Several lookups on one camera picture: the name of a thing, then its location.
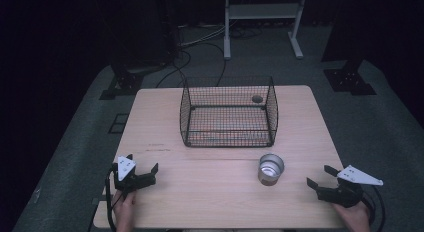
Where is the dark square floor hatch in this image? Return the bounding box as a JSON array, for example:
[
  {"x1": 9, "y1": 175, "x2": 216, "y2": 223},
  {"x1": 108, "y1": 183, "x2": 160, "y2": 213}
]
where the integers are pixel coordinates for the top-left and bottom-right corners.
[{"x1": 107, "y1": 113, "x2": 130, "y2": 135}]

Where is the grey floor cable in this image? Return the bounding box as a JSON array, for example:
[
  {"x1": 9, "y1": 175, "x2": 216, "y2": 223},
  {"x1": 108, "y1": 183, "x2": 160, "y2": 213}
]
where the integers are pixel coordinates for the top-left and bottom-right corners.
[{"x1": 179, "y1": 23, "x2": 228, "y2": 48}]

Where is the black wire mesh basket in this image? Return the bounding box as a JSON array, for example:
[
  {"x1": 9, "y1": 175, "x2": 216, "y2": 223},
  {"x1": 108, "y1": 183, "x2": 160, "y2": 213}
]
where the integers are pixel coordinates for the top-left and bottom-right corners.
[{"x1": 179, "y1": 75, "x2": 280, "y2": 149}]

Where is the person's left hand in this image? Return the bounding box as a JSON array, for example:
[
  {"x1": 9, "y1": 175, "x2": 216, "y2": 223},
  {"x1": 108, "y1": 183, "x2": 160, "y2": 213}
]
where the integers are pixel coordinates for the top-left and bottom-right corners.
[{"x1": 111, "y1": 190, "x2": 138, "y2": 232}]

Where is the open metal can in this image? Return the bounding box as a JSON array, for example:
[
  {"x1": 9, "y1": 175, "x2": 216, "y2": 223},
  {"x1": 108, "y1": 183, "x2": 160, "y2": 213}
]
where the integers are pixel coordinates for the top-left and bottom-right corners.
[{"x1": 257, "y1": 153, "x2": 286, "y2": 187}]

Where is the black stand with base plate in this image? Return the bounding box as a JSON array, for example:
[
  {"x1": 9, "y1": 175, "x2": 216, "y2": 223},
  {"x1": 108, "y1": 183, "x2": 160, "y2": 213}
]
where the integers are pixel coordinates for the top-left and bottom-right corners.
[
  {"x1": 323, "y1": 58, "x2": 378, "y2": 96},
  {"x1": 99, "y1": 56, "x2": 148, "y2": 101}
]

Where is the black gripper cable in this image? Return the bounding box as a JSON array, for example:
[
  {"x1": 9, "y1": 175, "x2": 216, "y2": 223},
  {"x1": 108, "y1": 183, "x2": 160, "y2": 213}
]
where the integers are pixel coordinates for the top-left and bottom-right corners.
[
  {"x1": 361, "y1": 184, "x2": 387, "y2": 232},
  {"x1": 104, "y1": 167, "x2": 118, "y2": 232}
]

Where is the person's right hand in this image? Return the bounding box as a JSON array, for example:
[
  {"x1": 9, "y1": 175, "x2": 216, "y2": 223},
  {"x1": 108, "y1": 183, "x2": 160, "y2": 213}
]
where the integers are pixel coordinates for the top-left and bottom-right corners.
[{"x1": 331, "y1": 200, "x2": 372, "y2": 232}]

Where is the white metal stand frame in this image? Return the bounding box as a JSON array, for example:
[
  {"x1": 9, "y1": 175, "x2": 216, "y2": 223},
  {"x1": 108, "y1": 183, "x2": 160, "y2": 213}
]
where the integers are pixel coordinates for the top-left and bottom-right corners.
[{"x1": 223, "y1": 0, "x2": 308, "y2": 61}]

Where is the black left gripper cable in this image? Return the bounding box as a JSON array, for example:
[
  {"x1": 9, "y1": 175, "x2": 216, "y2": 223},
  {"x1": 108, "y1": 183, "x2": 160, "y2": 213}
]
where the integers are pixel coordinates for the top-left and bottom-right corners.
[{"x1": 104, "y1": 167, "x2": 118, "y2": 232}]

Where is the black floor cable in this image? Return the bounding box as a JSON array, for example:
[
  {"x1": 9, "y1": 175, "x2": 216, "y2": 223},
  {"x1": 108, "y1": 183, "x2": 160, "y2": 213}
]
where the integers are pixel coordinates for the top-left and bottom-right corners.
[{"x1": 155, "y1": 41, "x2": 228, "y2": 89}]

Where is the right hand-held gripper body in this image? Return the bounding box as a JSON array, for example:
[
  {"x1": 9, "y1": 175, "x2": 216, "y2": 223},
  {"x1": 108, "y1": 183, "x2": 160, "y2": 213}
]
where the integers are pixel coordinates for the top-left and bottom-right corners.
[{"x1": 319, "y1": 164, "x2": 384, "y2": 209}]

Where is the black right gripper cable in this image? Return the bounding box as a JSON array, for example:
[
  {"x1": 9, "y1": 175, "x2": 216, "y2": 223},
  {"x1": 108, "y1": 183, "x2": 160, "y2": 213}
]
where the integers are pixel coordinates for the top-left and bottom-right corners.
[{"x1": 361, "y1": 184, "x2": 387, "y2": 232}]

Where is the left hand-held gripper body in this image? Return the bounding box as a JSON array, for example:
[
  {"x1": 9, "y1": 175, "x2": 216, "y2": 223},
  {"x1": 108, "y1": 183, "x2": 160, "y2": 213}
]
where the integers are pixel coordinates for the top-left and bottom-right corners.
[{"x1": 111, "y1": 155, "x2": 141, "y2": 196}]

